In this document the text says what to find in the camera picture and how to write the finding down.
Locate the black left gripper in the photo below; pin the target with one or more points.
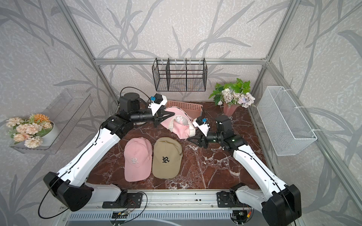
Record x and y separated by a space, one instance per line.
158 116

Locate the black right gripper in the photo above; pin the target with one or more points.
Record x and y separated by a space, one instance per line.
198 138

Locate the pink baseball cap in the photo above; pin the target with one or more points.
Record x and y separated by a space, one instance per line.
180 123
138 159

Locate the beige baseball cap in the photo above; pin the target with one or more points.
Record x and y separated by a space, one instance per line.
167 158

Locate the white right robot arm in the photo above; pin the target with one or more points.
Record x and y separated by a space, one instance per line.
267 181

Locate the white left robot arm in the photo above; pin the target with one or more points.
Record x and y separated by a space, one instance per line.
69 185

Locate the pink perforated plastic basket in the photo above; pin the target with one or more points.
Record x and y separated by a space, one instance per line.
191 109

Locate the pink glass vase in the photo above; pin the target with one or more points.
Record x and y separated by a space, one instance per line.
229 110

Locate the artificial flower bouquet green leaves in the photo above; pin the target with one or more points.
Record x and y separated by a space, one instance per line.
234 93

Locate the aluminium back crossbar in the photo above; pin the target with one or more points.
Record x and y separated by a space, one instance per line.
174 61

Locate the white pot peach flowers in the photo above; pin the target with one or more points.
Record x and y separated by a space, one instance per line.
36 131

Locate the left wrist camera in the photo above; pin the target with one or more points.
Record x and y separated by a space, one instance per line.
157 101

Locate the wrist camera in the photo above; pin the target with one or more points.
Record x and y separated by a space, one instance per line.
157 101
202 124

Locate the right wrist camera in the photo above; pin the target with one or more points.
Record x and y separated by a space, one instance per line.
202 124

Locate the black wire wall basket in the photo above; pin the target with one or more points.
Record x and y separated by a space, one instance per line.
180 78

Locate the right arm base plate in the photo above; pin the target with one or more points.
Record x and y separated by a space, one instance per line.
229 200

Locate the aluminium front rail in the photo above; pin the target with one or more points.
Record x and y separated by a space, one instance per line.
178 199

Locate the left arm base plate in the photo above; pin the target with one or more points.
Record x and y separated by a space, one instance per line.
129 200

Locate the white mesh wall basket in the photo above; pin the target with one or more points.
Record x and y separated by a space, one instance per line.
287 128

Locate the clear acrylic wall shelf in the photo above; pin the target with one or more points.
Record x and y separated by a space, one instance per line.
65 112

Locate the aluminium frame corner post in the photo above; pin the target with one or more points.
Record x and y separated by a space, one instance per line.
290 12

